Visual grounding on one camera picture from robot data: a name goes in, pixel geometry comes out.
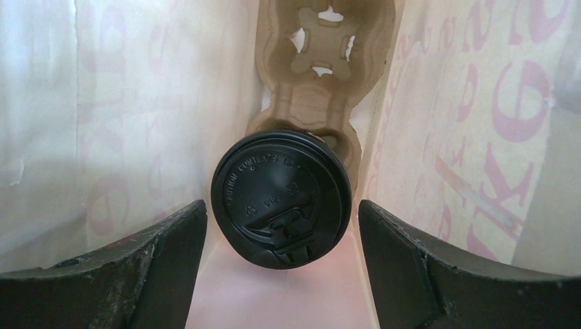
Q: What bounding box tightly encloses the brown carrier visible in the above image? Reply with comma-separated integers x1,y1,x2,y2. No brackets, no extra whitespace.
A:
247,0,396,187

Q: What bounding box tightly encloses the cream pink paper bag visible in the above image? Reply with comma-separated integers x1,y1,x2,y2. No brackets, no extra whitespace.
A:
1,1,580,328

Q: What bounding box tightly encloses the black cup lid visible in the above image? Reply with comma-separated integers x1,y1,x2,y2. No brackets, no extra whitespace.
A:
210,129,352,270

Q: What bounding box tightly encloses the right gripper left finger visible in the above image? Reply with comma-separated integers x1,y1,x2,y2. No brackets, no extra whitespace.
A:
1,200,208,328

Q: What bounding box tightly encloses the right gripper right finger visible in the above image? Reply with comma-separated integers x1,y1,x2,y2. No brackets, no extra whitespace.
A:
358,200,580,328

